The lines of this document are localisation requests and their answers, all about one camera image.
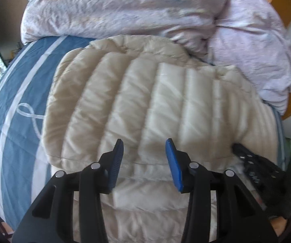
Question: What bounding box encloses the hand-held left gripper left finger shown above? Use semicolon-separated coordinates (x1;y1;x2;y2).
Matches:
11;139;124;243

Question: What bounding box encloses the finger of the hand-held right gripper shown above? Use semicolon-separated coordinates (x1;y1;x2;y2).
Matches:
232;143;283;191

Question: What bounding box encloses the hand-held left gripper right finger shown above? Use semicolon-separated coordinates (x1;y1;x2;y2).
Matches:
166;138;279;243

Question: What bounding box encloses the cream quilted down jacket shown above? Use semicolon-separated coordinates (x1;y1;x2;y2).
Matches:
40;34;281;243

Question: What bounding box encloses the blue white striped bed sheet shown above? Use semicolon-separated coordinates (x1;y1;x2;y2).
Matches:
0;35;291;233

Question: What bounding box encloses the pale pink floral duvet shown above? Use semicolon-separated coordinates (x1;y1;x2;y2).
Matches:
20;0;291;115

